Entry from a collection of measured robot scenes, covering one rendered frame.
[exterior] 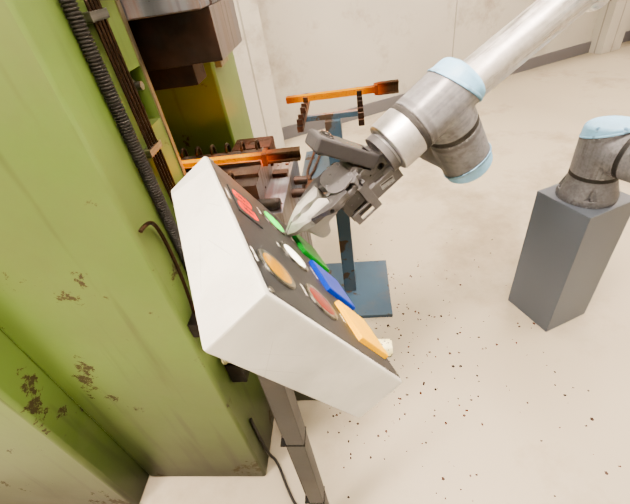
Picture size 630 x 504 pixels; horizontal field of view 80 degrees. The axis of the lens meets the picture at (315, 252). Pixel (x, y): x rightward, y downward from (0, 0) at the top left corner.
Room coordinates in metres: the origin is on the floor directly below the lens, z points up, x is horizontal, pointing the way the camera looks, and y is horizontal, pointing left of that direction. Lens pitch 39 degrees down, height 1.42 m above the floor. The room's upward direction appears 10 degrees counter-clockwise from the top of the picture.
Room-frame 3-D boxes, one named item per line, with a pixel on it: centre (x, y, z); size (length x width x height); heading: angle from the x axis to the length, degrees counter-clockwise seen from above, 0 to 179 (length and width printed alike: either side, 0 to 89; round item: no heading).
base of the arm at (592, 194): (1.09, -1.01, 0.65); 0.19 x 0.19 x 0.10
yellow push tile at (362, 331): (0.33, -0.04, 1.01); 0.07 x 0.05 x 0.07; 16
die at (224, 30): (0.99, 0.31, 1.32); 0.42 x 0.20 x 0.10; 81
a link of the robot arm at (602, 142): (1.08, -1.01, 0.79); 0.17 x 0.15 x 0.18; 22
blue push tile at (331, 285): (0.43, -0.01, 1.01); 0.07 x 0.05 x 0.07; 16
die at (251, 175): (0.99, 0.31, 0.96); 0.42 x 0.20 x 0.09; 81
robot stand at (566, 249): (1.09, -1.01, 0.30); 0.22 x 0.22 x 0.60; 16
